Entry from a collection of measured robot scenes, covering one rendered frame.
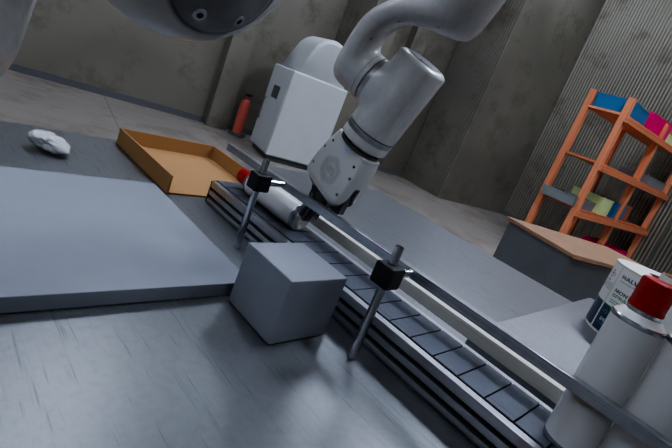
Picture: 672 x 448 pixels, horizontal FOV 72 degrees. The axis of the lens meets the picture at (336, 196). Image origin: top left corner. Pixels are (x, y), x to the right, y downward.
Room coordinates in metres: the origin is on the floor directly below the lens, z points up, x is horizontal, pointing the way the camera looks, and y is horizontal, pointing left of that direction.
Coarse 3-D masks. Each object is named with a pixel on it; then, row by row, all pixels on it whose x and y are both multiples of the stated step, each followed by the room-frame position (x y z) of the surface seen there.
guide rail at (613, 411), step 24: (288, 192) 0.77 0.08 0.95; (336, 216) 0.69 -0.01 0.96; (360, 240) 0.65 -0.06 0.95; (408, 264) 0.59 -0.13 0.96; (432, 288) 0.56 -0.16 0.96; (480, 312) 0.52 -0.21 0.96; (504, 336) 0.49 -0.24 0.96; (528, 360) 0.47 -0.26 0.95; (552, 360) 0.46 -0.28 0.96; (576, 384) 0.43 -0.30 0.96; (600, 408) 0.42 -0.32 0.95; (648, 432) 0.39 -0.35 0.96
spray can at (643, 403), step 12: (660, 348) 0.44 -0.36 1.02; (660, 360) 0.43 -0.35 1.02; (648, 372) 0.43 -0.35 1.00; (660, 372) 0.42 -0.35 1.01; (648, 384) 0.43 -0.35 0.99; (660, 384) 0.42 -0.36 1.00; (636, 396) 0.43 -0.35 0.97; (648, 396) 0.42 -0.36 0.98; (660, 396) 0.41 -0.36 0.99; (624, 408) 0.44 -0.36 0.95; (636, 408) 0.42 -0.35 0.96; (648, 408) 0.42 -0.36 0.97; (660, 408) 0.41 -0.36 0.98; (648, 420) 0.41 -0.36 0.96; (660, 420) 0.41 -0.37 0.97; (612, 432) 0.43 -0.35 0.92; (624, 432) 0.42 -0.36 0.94; (660, 432) 0.41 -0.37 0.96; (600, 444) 0.44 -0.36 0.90; (612, 444) 0.43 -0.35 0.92; (624, 444) 0.42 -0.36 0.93; (636, 444) 0.41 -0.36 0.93
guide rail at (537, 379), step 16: (320, 224) 0.81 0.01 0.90; (336, 240) 0.77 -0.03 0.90; (352, 240) 0.75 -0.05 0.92; (368, 256) 0.72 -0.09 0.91; (400, 288) 0.67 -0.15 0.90; (416, 288) 0.65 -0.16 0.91; (432, 304) 0.63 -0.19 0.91; (448, 320) 0.61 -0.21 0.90; (464, 320) 0.60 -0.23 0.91; (464, 336) 0.59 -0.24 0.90; (480, 336) 0.58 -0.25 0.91; (496, 352) 0.56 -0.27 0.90; (512, 352) 0.55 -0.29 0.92; (512, 368) 0.54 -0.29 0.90; (528, 368) 0.53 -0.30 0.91; (544, 384) 0.52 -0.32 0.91
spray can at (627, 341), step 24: (648, 288) 0.45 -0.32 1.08; (624, 312) 0.45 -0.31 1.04; (648, 312) 0.44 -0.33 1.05; (600, 336) 0.46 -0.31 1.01; (624, 336) 0.44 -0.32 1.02; (648, 336) 0.43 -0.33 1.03; (600, 360) 0.44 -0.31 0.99; (624, 360) 0.43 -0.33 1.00; (648, 360) 0.43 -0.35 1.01; (600, 384) 0.44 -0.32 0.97; (624, 384) 0.43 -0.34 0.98; (576, 408) 0.44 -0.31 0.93; (552, 432) 0.45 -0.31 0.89; (576, 432) 0.43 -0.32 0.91; (600, 432) 0.43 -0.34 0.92
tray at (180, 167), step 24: (120, 144) 1.04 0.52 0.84; (144, 144) 1.11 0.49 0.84; (168, 144) 1.15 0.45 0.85; (192, 144) 1.20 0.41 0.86; (144, 168) 0.94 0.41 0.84; (168, 168) 1.01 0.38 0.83; (192, 168) 1.09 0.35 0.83; (216, 168) 1.17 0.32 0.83; (240, 168) 1.15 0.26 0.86; (168, 192) 0.87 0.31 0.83; (192, 192) 0.92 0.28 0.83
